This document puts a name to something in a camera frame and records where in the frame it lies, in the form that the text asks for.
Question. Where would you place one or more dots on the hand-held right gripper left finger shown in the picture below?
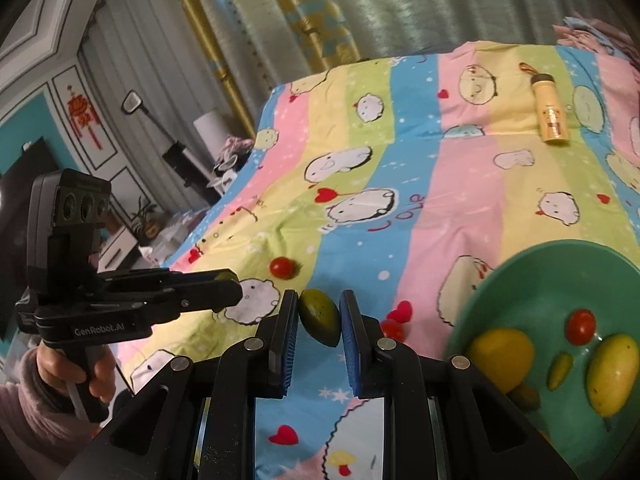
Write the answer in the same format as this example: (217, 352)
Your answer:
(286, 350)

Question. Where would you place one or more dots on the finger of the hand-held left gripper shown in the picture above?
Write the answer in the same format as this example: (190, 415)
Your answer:
(215, 295)
(150, 276)

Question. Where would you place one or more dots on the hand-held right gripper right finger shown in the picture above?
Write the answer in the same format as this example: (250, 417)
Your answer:
(350, 345)

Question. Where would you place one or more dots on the red cherry tomato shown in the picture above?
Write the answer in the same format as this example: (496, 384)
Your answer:
(282, 266)
(580, 326)
(392, 329)

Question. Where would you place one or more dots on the yellow mango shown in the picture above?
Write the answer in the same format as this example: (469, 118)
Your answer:
(502, 355)
(612, 375)

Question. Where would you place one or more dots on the green bowl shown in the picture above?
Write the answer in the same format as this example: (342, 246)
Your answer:
(540, 280)

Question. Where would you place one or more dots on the person's left forearm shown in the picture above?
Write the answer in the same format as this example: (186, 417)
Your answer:
(30, 425)

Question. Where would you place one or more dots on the person's left hand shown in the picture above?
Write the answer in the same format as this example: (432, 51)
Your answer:
(50, 367)

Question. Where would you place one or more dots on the white low cabinet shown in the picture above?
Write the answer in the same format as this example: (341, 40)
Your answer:
(120, 247)

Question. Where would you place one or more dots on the clutter of white packages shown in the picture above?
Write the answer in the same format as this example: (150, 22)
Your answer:
(175, 230)

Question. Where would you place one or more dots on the potted plant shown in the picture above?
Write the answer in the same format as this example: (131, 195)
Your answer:
(145, 217)

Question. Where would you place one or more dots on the black television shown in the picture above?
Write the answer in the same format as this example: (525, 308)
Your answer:
(25, 160)

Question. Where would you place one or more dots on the black upright vacuum cleaner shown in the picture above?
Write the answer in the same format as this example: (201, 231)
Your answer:
(180, 160)

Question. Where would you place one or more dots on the heap of dark clothes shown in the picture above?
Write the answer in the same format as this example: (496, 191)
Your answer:
(235, 150)

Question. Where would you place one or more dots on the white cylinder appliance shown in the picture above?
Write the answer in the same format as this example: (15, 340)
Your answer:
(209, 127)

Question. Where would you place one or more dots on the striped cartoon printed blanket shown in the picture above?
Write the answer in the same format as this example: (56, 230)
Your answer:
(400, 185)

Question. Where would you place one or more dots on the yellow patterned curtain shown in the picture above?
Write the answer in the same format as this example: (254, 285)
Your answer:
(320, 20)

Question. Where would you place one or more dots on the yellow bear print bottle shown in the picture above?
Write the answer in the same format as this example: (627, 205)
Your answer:
(550, 115)

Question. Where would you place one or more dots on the pile of pastel clothes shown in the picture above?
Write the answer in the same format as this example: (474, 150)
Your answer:
(590, 35)

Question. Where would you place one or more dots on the red knot wall ornament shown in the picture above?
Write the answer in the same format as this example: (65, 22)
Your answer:
(82, 112)

